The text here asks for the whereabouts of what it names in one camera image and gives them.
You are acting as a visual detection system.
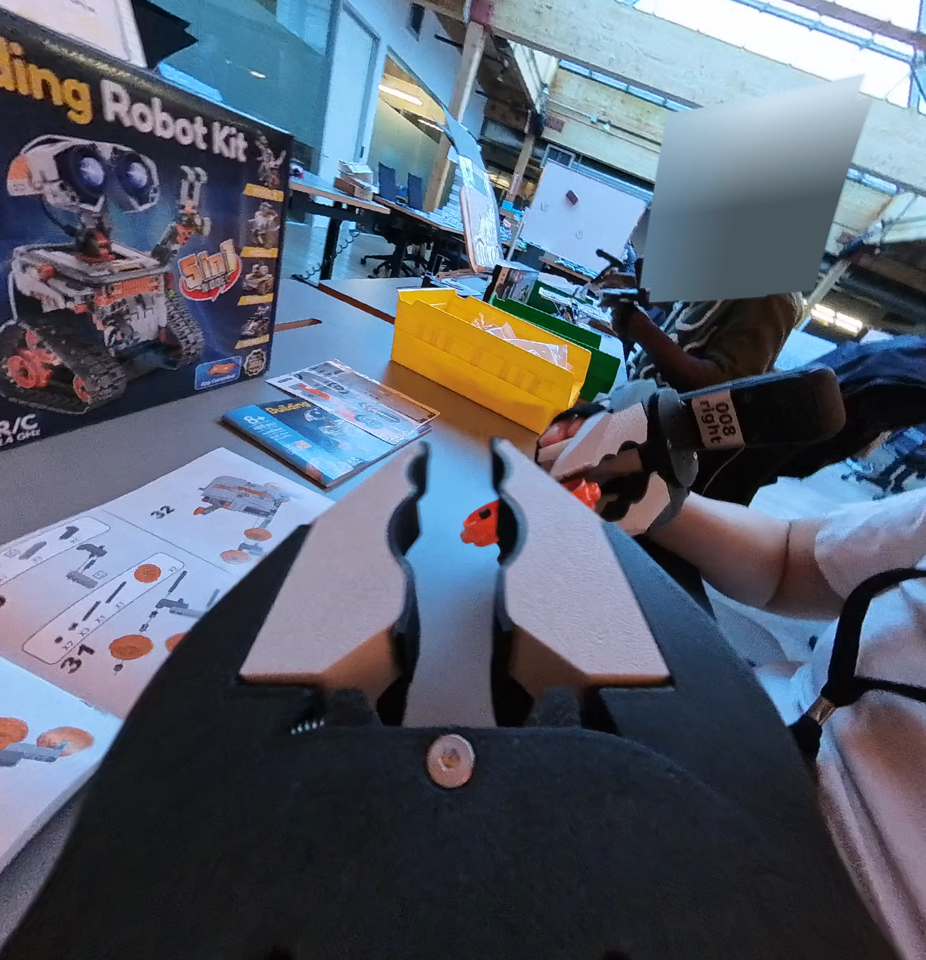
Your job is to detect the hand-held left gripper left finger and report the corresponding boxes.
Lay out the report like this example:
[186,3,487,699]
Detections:
[238,441,430,727]

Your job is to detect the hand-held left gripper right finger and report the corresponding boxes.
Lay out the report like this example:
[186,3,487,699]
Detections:
[490,437,674,727]

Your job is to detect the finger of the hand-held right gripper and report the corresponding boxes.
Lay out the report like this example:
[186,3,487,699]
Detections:
[592,450,690,538]
[536,399,653,483]

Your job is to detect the orange wheel grey beam assembly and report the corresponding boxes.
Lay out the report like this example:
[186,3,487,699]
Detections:
[460,480,602,547]

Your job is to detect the person's right forearm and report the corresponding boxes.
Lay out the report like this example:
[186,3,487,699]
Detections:
[646,491,846,624]

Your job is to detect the grey desk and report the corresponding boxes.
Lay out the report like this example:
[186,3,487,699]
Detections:
[0,276,636,946]

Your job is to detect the green storage bin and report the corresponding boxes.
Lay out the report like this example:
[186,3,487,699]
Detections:
[489,292,621,402]

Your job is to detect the clear plastic bags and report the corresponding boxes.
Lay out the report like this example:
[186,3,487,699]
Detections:
[469,313,570,370]

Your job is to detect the yellow storage bin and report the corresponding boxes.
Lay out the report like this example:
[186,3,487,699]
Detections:
[391,288,593,436]

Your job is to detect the blue instruction booklet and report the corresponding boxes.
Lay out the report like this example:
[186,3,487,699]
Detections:
[221,399,434,490]

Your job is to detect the dark toy box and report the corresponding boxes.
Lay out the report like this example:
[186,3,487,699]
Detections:
[493,262,540,303]

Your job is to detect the folded building booklets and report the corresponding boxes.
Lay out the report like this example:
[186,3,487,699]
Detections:
[266,360,440,447]

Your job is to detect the open instruction manual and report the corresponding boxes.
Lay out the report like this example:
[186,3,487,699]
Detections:
[0,447,336,894]

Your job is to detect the white whiteboard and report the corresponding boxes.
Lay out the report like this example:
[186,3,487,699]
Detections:
[523,161,651,279]

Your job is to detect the leaning white printed board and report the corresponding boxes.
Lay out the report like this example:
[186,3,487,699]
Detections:
[459,183,503,271]

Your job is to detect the person's white shirt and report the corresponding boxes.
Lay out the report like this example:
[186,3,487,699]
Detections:
[755,480,926,960]

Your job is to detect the blue robot kit box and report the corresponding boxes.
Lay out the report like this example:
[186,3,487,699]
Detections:
[0,18,293,457]

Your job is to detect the black shoulder strap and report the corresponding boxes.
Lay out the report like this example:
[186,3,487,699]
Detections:
[789,567,926,759]

